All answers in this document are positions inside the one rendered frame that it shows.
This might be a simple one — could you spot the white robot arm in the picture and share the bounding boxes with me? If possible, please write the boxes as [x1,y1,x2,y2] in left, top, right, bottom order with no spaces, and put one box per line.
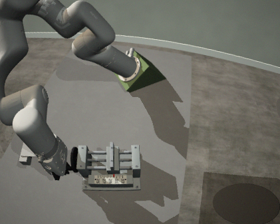
[0,0,141,166]

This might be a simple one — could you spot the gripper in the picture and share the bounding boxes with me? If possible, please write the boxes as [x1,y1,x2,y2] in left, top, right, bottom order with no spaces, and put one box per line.
[40,134,70,180]

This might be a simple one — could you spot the grey clamp slide with handwheel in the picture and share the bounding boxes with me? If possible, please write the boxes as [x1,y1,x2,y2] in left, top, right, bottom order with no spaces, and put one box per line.
[66,142,141,191]

